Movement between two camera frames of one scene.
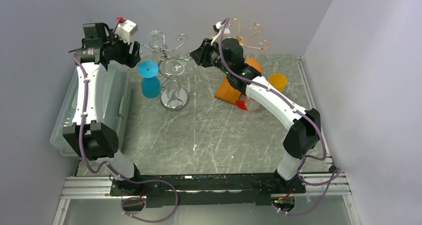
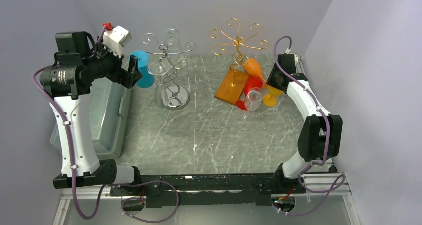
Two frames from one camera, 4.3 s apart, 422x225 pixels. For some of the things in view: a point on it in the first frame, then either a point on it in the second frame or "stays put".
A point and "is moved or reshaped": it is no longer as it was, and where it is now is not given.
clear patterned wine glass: [251, 104] stays put
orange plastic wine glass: [253, 61] stays put
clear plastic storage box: [116, 108] stays put
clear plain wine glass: [174, 67] → [159, 68]
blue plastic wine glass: [151, 83] is moved or reshaped
